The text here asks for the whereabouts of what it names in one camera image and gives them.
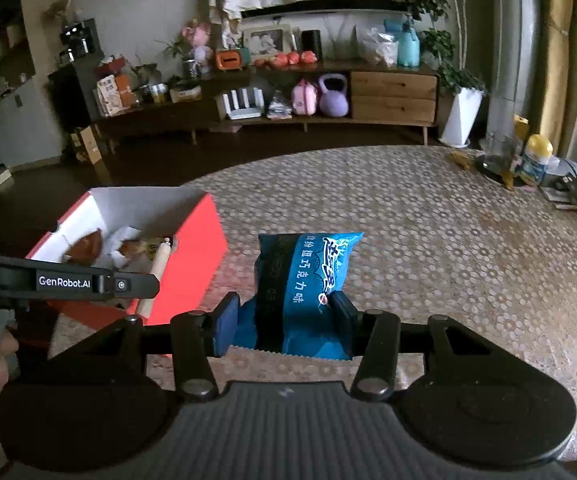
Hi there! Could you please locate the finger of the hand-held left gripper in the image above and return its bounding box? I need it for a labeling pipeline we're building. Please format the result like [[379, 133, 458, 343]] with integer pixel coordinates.
[[112, 271, 161, 307]]

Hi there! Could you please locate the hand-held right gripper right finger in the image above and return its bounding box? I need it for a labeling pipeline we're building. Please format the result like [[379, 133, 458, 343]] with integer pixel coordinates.
[[328, 291, 524, 402]]

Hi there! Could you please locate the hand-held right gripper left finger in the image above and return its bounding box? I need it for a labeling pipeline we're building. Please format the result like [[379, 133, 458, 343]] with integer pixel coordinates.
[[51, 292, 242, 402]]

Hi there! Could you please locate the wooden stick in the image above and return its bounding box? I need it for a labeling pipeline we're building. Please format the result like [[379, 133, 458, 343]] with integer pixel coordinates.
[[137, 238, 176, 319]]

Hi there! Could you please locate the orange chips packet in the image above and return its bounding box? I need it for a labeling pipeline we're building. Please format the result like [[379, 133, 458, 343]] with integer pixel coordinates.
[[120, 237, 170, 261]]

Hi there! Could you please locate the blue snack packet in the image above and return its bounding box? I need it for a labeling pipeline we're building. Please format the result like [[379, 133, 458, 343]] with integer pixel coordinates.
[[233, 231, 364, 362]]

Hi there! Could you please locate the brown red snack packet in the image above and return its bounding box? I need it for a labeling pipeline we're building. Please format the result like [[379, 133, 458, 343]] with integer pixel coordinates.
[[65, 228, 104, 264]]

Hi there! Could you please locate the red cardboard box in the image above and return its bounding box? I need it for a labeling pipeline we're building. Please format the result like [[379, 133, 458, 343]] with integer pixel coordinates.
[[25, 187, 230, 329]]

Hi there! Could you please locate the brown cardboard carton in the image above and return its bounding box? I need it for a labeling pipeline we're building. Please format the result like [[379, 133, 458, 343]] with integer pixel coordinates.
[[70, 124, 110, 166]]

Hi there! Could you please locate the grey sideboard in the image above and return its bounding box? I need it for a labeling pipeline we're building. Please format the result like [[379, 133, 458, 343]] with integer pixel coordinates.
[[0, 77, 65, 182]]

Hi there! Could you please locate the white orange carton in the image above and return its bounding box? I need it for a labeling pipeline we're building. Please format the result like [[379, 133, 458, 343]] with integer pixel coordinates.
[[95, 74, 120, 116]]

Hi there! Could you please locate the small cardboard box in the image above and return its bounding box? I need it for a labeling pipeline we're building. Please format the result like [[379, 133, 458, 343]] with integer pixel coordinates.
[[169, 84, 204, 104]]

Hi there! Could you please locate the dark side cabinet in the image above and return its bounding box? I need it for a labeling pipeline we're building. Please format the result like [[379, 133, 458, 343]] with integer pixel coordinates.
[[48, 59, 104, 122]]

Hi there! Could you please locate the white router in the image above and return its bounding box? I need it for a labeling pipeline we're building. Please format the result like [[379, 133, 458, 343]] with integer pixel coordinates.
[[220, 87, 266, 121]]

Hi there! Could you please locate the dark round tray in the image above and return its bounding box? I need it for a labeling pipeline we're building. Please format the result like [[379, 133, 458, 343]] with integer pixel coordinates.
[[475, 154, 519, 181]]

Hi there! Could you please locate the stack of booklets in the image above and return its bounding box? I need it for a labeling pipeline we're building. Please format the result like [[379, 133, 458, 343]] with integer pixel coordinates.
[[267, 90, 292, 120]]

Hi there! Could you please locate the red gift box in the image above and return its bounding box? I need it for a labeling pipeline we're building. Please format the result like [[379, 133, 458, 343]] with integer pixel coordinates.
[[97, 57, 127, 77]]

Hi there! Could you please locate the purple kettlebell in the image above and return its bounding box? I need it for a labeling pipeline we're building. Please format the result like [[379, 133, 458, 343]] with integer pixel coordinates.
[[317, 73, 350, 116]]

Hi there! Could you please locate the pink bag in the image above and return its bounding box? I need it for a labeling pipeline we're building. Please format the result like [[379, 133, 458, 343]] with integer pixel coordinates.
[[290, 78, 319, 116]]

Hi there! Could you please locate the wooden TV cabinet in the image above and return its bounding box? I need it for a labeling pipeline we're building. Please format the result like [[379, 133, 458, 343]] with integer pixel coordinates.
[[90, 59, 442, 147]]

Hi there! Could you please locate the glass vase with greenery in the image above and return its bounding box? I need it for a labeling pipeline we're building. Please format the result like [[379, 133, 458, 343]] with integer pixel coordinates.
[[158, 34, 200, 80]]

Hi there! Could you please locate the white planter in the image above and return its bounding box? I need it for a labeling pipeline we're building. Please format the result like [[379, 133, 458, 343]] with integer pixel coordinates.
[[437, 87, 485, 149]]

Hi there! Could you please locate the orange slotted box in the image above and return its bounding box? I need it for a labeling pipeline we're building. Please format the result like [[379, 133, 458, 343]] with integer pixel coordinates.
[[214, 49, 244, 72]]

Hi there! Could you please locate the pink doll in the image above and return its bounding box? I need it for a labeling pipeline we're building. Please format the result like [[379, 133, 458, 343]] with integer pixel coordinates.
[[183, 22, 214, 74]]

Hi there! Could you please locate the black coffee machine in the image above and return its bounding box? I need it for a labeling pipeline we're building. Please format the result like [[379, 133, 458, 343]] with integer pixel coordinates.
[[60, 18, 102, 64]]

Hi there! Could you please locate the yellow lidded canister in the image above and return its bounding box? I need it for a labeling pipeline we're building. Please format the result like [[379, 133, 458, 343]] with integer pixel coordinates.
[[517, 133, 554, 186]]

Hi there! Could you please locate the yellow bottle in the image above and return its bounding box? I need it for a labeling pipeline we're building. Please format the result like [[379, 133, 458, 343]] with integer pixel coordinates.
[[503, 114, 529, 191]]

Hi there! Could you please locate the stack of magazines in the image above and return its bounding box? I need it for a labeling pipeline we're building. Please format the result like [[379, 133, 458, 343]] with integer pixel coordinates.
[[543, 157, 577, 211]]

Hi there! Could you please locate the clear plastic bag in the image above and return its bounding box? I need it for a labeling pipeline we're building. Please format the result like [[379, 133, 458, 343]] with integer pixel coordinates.
[[363, 27, 400, 67]]

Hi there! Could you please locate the dried flower bunch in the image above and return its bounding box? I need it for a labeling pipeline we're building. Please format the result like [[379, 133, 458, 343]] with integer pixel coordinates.
[[43, 0, 77, 26]]

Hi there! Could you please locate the black speaker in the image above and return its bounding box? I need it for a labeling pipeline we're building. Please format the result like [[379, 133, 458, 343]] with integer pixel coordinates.
[[300, 29, 323, 61]]

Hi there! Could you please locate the teal spray bottle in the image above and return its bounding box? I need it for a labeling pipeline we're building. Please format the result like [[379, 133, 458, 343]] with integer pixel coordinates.
[[397, 17, 422, 69]]

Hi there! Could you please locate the green potted tree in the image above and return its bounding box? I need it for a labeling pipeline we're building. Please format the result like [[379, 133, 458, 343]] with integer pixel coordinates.
[[400, 0, 487, 94]]

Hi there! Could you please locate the black television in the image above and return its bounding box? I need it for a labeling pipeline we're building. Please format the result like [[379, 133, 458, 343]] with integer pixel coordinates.
[[240, 0, 410, 21]]

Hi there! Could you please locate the grey standing air conditioner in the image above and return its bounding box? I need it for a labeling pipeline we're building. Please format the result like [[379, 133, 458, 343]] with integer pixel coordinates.
[[485, 0, 555, 137]]

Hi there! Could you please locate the yellow curtain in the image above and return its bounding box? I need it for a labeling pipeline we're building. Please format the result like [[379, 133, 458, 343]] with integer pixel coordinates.
[[537, 0, 577, 157]]

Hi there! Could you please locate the white picture frame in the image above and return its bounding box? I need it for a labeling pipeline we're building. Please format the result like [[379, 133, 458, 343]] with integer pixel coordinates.
[[240, 23, 293, 59]]

